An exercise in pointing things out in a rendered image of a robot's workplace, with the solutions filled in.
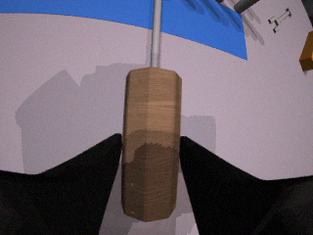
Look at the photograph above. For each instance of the orange rectangular bar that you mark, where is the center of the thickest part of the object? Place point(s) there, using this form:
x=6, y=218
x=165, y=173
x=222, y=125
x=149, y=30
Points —
x=306, y=58

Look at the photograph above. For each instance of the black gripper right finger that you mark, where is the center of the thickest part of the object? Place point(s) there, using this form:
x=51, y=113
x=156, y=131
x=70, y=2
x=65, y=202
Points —
x=229, y=201

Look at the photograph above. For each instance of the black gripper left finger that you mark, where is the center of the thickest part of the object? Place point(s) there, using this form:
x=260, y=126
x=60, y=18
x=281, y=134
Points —
x=69, y=199

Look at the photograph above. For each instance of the blue tape strip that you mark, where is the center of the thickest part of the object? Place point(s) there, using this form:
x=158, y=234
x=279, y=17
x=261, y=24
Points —
x=205, y=21

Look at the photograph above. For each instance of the hook tool with brown wooden handle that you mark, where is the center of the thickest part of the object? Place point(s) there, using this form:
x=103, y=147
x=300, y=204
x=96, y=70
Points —
x=151, y=138

